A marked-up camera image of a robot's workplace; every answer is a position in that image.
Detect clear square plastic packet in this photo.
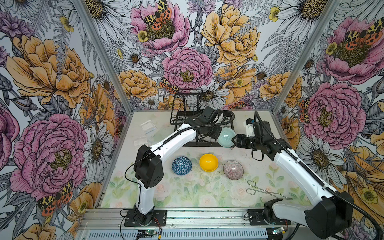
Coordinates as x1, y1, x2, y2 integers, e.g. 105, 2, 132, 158
140, 120, 157, 136

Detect clear ribbed plastic packet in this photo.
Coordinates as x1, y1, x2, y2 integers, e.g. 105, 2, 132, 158
134, 136, 148, 149

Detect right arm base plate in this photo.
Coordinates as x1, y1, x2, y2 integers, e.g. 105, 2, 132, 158
243, 209, 292, 226

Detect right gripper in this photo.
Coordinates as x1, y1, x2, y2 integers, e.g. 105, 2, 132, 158
231, 133, 263, 151

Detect blue patterned bowl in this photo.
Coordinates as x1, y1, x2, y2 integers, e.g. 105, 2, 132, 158
172, 156, 193, 176

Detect yellow bowl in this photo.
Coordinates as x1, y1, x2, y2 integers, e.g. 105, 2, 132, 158
199, 154, 219, 173

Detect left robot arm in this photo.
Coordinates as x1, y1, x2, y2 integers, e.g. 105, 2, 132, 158
132, 107, 235, 225

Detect black wire dish rack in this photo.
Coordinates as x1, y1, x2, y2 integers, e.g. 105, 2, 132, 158
170, 92, 235, 147

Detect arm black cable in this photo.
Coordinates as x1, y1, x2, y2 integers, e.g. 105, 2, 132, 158
124, 109, 236, 193
253, 110, 384, 240

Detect aluminium mounting rail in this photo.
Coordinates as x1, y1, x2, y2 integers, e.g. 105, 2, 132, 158
77, 206, 304, 230

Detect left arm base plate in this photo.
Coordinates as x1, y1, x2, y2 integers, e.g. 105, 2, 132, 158
124, 209, 168, 227

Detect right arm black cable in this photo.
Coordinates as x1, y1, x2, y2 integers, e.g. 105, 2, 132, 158
253, 110, 384, 240

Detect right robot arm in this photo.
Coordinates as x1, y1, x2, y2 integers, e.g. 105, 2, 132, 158
233, 115, 353, 239

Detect pink striped glass bowl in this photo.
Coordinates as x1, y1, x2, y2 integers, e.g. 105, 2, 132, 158
223, 160, 244, 181

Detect mint green bowl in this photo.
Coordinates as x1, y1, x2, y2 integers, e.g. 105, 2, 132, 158
217, 128, 236, 148

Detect metal tongs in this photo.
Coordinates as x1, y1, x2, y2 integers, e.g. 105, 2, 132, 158
246, 180, 292, 200

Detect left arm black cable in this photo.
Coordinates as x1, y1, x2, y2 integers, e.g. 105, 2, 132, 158
124, 109, 236, 193

